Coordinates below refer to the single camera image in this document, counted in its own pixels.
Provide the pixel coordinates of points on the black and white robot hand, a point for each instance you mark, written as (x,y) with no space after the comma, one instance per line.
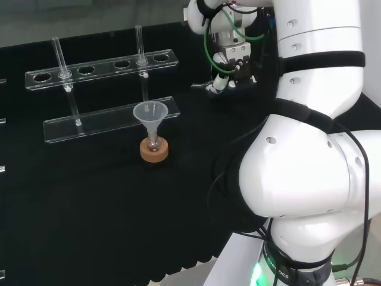
(241,71)

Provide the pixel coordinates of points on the translucent plastic funnel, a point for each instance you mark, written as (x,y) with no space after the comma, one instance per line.
(150,114)

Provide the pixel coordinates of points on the clear acrylic funnel stand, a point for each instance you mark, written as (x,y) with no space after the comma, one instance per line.
(98,122)

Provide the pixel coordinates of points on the small round-bottom glass flask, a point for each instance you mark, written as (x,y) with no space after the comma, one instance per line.
(153,146)

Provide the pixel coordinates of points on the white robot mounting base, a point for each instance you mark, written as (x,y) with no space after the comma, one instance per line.
(235,262)

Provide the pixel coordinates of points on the black bench cloth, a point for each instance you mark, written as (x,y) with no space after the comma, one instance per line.
(89,193)

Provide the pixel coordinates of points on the clear acrylic rack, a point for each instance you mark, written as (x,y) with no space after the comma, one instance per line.
(1,81)

